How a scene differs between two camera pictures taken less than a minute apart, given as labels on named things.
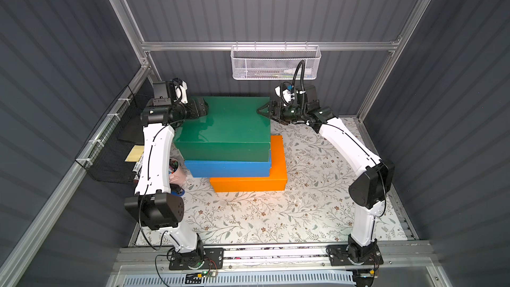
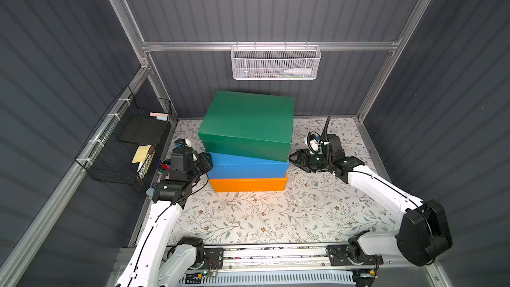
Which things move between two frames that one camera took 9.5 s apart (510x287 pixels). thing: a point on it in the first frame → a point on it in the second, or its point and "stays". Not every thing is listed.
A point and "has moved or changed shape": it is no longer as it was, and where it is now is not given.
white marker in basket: (307, 71) stays
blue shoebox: (203, 169) has moved or changed shape
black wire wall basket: (105, 157) stays
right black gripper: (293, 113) → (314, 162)
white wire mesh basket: (274, 62) stays
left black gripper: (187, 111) → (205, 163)
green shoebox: (232, 130) has moved or changed shape
